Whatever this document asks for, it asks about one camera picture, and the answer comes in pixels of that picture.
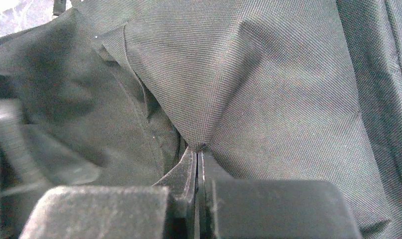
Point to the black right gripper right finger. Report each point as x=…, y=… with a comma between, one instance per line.
x=279, y=209

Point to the black student backpack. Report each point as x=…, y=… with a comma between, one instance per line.
x=275, y=89

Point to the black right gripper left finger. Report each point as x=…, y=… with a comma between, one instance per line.
x=162, y=211

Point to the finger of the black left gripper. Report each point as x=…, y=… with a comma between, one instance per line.
x=32, y=162

